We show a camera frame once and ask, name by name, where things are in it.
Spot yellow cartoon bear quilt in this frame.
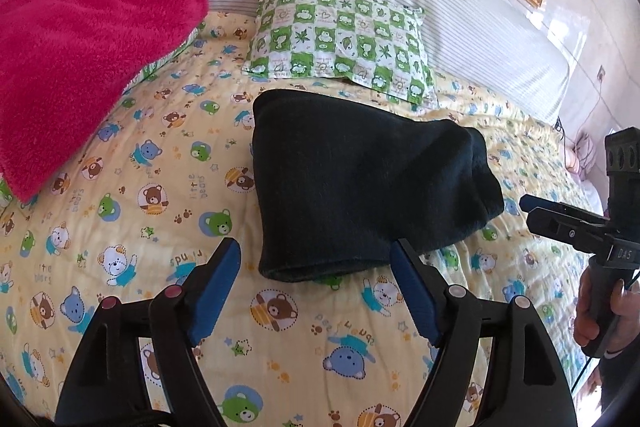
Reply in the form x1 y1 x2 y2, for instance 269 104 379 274
1 12 597 426

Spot wall power socket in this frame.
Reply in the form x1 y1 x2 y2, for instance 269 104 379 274
596 66 605 82

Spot dark sleeve forearm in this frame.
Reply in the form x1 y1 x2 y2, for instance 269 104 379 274
599 343 639 410

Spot green striped pillow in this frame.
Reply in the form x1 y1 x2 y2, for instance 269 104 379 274
122 20 205 94

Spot pink fluffy blanket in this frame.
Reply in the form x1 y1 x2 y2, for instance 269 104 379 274
1 0 208 200

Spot black pants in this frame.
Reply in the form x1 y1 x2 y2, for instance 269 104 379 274
252 90 504 283

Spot black camera box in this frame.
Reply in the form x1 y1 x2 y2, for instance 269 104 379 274
604 127 639 241

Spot pink bedding pile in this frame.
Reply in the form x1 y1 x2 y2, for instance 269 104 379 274
564 131 604 199

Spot person's right hand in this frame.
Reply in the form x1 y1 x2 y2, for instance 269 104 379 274
574 267 640 355

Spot green checkered pillow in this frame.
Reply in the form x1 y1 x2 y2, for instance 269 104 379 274
243 0 437 108

